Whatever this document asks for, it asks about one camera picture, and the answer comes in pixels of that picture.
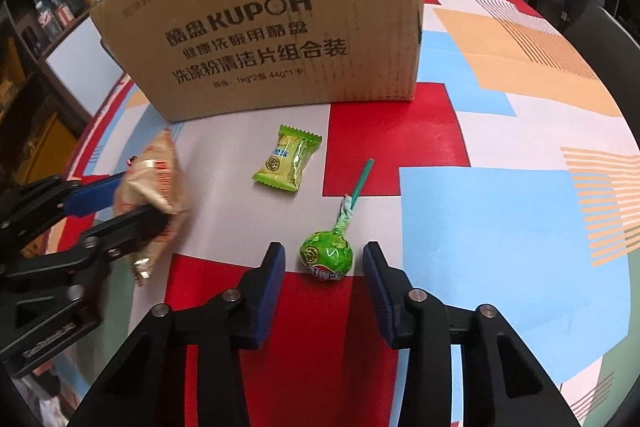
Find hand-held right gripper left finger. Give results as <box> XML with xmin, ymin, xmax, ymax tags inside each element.
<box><xmin>67</xmin><ymin>241</ymin><xmax>287</xmax><ymax>427</ymax></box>

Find clear bottle with red label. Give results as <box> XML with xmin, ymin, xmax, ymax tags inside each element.
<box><xmin>34</xmin><ymin>0</ymin><xmax>63</xmax><ymax>35</ymax></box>

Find white lower counter cabinets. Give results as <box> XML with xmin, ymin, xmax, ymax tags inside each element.
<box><xmin>42</xmin><ymin>0</ymin><xmax>166</xmax><ymax>120</ymax></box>

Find beige snack bag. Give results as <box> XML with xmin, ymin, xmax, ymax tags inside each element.
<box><xmin>112</xmin><ymin>129</ymin><xmax>192</xmax><ymax>288</ymax></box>

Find green wrapped candy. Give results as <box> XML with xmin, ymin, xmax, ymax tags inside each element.
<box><xmin>251</xmin><ymin>124</ymin><xmax>323</xmax><ymax>192</ymax></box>

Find green lollipop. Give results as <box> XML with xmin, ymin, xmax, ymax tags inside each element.
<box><xmin>299</xmin><ymin>158</ymin><xmax>375</xmax><ymax>283</ymax></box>

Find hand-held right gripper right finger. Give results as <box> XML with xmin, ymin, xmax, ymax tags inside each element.
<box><xmin>362</xmin><ymin>241</ymin><xmax>576</xmax><ymax>427</ymax></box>

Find dark wooden display cabinet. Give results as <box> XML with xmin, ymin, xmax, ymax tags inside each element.
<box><xmin>0</xmin><ymin>32</ymin><xmax>88</xmax><ymax>190</ymax></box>

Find brown cardboard box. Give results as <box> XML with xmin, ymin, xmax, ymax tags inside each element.
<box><xmin>90</xmin><ymin>0</ymin><xmax>425</xmax><ymax>124</ymax></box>

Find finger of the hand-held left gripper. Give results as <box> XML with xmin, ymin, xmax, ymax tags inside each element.
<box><xmin>0</xmin><ymin>205</ymin><xmax>170</xmax><ymax>281</ymax></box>
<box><xmin>0</xmin><ymin>172</ymin><xmax>128</xmax><ymax>239</ymax></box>

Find bottle with orange label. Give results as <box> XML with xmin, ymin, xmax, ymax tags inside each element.
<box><xmin>52</xmin><ymin>0</ymin><xmax>77</xmax><ymax>24</ymax></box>

